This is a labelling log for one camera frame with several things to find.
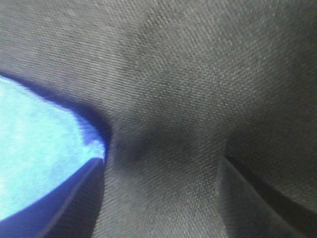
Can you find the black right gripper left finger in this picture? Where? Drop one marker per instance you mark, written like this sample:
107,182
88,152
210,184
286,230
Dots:
78,216

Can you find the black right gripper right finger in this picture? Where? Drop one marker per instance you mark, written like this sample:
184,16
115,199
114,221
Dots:
250,208

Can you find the blue microfibre towel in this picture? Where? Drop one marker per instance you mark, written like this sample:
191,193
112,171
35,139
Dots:
44,145

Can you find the black table cloth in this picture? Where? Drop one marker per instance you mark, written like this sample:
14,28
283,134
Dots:
173,85

